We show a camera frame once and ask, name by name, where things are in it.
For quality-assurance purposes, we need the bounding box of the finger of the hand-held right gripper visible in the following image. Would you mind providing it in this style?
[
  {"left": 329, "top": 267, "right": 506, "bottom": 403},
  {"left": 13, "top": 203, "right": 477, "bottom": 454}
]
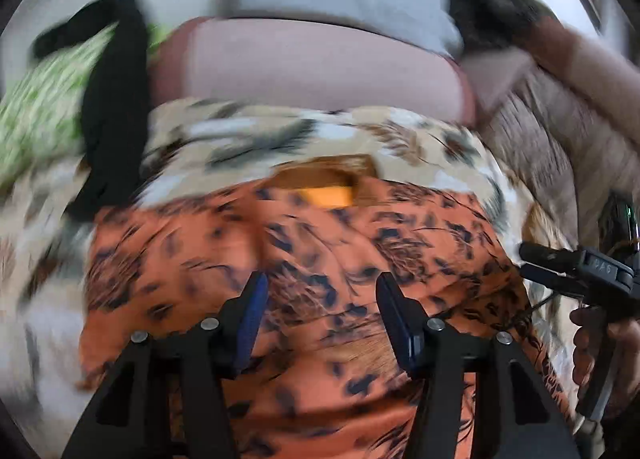
[
  {"left": 520, "top": 263, "right": 587, "bottom": 299},
  {"left": 519, "top": 241, "right": 583, "bottom": 274}
]

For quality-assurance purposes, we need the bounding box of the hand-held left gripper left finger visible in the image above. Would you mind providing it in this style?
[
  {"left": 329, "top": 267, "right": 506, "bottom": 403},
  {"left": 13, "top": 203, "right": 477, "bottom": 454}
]
[{"left": 62, "top": 271, "right": 271, "bottom": 459}]

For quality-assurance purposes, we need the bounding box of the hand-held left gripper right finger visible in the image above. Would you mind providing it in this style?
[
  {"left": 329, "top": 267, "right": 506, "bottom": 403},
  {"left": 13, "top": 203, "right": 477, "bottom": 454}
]
[{"left": 375, "top": 273, "right": 582, "bottom": 459}]

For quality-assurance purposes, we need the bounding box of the orange leaf-print garment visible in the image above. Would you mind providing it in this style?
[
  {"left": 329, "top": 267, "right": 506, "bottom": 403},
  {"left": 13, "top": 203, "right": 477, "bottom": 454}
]
[{"left": 77, "top": 154, "right": 581, "bottom": 459}]

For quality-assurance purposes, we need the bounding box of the person's right hand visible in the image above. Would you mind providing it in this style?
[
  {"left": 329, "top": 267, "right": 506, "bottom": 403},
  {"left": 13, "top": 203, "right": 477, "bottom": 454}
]
[{"left": 570, "top": 305, "right": 640, "bottom": 422}]

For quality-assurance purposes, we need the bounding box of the beige striped bedsheet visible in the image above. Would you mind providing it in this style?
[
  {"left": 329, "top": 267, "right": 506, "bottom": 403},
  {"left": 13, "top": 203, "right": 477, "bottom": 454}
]
[{"left": 480, "top": 64, "right": 640, "bottom": 250}]

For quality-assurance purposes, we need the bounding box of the cream leaf-print blanket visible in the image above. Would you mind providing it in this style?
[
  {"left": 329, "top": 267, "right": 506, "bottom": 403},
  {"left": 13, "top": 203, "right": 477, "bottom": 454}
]
[{"left": 0, "top": 98, "right": 576, "bottom": 422}]

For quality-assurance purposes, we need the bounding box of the black cloth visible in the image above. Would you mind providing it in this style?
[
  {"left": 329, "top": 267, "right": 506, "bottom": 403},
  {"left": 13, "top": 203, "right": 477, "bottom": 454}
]
[{"left": 32, "top": 0, "right": 153, "bottom": 222}]

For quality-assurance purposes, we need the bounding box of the dark furry cloth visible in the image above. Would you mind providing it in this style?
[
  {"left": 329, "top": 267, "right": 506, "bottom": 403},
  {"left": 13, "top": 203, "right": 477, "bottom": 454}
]
[{"left": 447, "top": 0, "right": 556, "bottom": 47}]

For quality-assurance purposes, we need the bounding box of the green patterned cloth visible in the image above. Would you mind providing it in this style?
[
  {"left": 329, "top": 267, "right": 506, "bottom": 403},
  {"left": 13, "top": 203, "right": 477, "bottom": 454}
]
[{"left": 0, "top": 22, "right": 171, "bottom": 190}]

